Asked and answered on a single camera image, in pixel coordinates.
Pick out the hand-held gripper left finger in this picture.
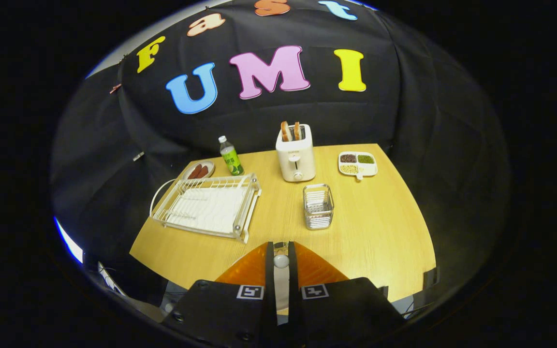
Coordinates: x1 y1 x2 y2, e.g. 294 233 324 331
161 241 279 348

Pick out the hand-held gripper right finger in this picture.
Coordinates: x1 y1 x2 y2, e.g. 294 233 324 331
287 241 407 348

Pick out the clear wire basket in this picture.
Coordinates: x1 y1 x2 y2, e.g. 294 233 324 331
303 184 335 231

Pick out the white wire dish rack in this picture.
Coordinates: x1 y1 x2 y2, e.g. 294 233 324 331
149 174 262 244

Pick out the small oval sausage dish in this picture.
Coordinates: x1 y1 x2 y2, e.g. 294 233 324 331
182 160 216 181

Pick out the white divided tray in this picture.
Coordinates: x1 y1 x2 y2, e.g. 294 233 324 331
338 151 379 181

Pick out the green label drink bottle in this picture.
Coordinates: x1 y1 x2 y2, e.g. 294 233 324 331
219 135 245 176

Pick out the white toaster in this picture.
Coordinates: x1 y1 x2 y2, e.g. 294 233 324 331
276 124 316 183

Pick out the black backdrop cloth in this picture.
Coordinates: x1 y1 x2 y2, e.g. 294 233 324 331
49 0 511 300

